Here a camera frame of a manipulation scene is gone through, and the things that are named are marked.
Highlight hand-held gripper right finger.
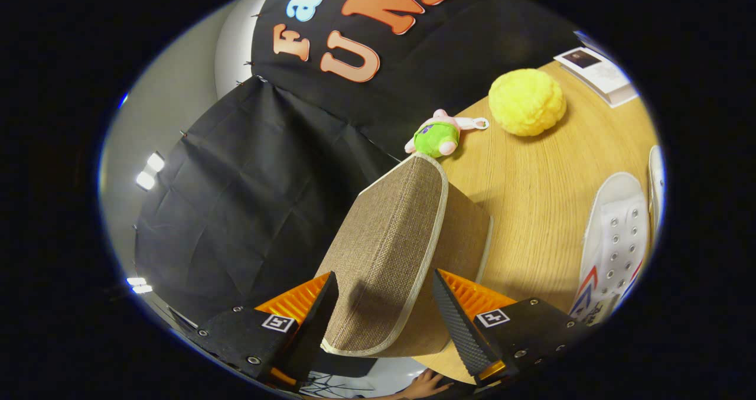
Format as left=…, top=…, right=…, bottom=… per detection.
left=431, top=268, right=594, bottom=388

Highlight green and pink plush toy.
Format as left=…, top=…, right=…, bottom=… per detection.
left=405, top=109, right=490, bottom=158

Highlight brown fabric storage box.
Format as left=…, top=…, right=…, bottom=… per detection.
left=315, top=154, right=494, bottom=358

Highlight yellow plush ball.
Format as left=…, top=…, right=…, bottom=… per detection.
left=488, top=68, right=566, bottom=137

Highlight black backdrop cloth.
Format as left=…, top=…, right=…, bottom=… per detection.
left=135, top=0, right=591, bottom=330

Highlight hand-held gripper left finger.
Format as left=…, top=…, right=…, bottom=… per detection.
left=189, top=271, right=340, bottom=392

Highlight white book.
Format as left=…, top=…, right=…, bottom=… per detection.
left=554, top=47, right=640, bottom=108

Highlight white shoe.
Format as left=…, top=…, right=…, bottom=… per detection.
left=647, top=145, right=666, bottom=241
left=568, top=171, right=650, bottom=327

